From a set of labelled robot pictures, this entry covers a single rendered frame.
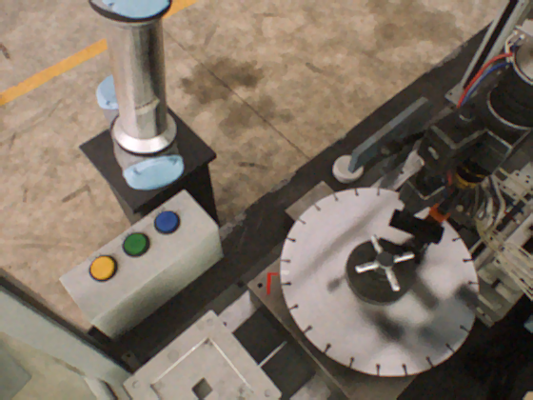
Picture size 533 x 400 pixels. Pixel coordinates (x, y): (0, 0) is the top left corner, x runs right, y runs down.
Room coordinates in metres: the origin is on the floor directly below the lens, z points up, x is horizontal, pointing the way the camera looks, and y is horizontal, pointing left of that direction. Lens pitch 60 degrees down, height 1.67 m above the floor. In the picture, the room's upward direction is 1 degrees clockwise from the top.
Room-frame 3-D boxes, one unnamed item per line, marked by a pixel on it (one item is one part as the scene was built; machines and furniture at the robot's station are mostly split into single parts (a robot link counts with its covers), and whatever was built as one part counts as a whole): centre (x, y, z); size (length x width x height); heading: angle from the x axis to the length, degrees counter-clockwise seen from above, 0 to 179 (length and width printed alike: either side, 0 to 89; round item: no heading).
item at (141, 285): (0.33, 0.23, 0.82); 0.28 x 0.11 x 0.15; 132
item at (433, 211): (0.40, -0.34, 0.95); 0.10 x 0.03 x 0.07; 132
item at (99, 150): (0.66, 0.30, 0.37); 0.40 x 0.40 x 0.75; 42
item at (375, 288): (0.27, -0.19, 0.96); 0.11 x 0.11 x 0.03
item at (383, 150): (0.34, -0.18, 1.21); 0.08 x 0.06 x 0.03; 132
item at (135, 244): (0.34, 0.24, 0.90); 0.04 x 0.04 x 0.02
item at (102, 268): (0.29, 0.29, 0.90); 0.04 x 0.04 x 0.02
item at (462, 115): (0.34, -0.23, 1.17); 0.06 x 0.05 x 0.20; 123
